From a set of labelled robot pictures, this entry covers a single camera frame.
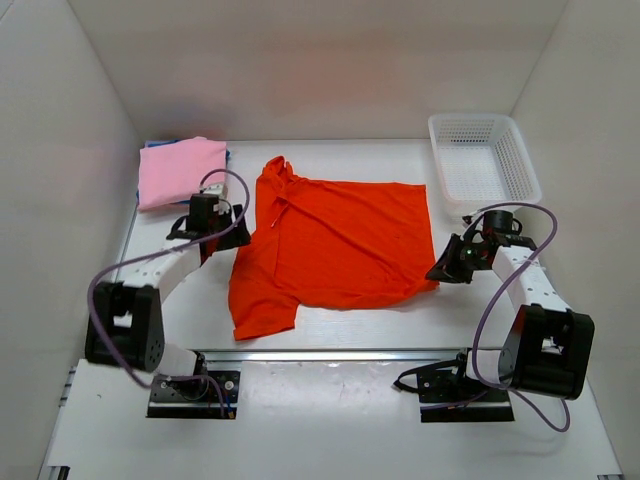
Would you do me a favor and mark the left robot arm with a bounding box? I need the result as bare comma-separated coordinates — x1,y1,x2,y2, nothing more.
85,193,251,398

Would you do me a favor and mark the pink folded t shirt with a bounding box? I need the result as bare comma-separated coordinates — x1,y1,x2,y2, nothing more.
137,135,227,212

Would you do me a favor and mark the orange t shirt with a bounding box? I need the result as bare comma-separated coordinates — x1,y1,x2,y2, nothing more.
228,156,439,341

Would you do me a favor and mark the blue folded t shirt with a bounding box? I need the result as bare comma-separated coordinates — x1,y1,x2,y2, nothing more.
135,140,233,208

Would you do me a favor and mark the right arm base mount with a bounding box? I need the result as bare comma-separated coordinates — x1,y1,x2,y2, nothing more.
393,350,515,424

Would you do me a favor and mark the white perforated plastic basket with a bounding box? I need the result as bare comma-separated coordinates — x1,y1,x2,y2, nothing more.
428,113,542,218

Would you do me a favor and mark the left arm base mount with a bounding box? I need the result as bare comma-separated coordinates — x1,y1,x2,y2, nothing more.
146,354,242,420

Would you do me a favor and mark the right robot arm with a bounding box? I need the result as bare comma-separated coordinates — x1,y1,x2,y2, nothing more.
426,202,595,401

